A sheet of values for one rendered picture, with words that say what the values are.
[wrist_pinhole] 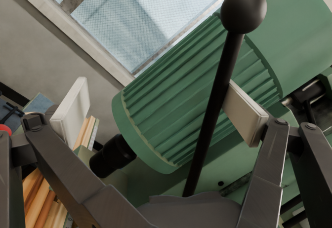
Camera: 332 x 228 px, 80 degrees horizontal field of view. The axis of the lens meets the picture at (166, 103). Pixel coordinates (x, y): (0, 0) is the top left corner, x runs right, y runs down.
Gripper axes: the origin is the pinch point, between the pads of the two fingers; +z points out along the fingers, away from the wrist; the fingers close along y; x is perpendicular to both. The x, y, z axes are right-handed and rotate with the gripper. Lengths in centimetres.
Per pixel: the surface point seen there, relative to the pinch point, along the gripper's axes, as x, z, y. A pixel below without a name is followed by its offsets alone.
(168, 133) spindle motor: -8.9, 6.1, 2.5
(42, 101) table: -25, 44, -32
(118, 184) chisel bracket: -27.7, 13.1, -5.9
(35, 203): -28.4, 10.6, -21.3
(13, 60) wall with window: -44, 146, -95
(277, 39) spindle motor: 4.5, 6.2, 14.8
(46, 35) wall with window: -24, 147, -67
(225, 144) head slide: -13.8, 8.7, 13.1
